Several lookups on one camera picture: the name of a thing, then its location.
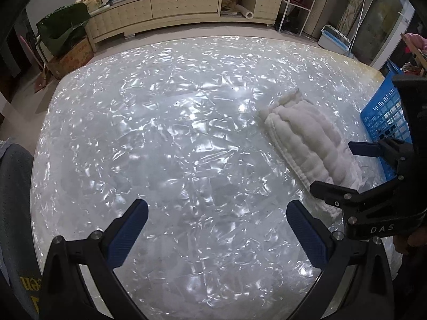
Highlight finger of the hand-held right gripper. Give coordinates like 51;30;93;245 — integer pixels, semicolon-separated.
348;138;415;166
310;179;402;222

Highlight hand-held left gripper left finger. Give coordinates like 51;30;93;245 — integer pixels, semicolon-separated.
39;199;149;320

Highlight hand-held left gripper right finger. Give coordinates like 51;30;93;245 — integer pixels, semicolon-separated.
286;199;394;320

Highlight blue plastic basket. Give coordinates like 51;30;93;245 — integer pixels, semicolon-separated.
360;58;412;190

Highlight white fluffy towel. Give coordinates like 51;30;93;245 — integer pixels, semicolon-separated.
257;88;367;212

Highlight person's right hand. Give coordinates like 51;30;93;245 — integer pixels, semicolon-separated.
394;227;427;257

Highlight grey cloth yellow print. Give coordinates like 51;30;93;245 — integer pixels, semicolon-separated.
0;143;44;320

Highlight blue white plastic box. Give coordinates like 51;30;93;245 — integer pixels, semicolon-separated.
318;24;352;51

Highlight pink cloth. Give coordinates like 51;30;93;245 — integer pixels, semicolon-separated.
404;33;427;54

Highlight beige curtain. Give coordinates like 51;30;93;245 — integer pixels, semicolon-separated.
337;0;371;37

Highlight cardboard box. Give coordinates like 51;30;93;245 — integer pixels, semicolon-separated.
43;37;94;80

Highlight dark green bag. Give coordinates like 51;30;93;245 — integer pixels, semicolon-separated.
36;3;91;57

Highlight cream television cabinet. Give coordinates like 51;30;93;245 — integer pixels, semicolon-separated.
85;0;284;44

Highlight beige tissue packages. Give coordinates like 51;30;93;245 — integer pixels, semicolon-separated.
75;0;109;10

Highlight white wire rack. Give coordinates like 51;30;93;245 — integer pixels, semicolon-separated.
275;0;324;37

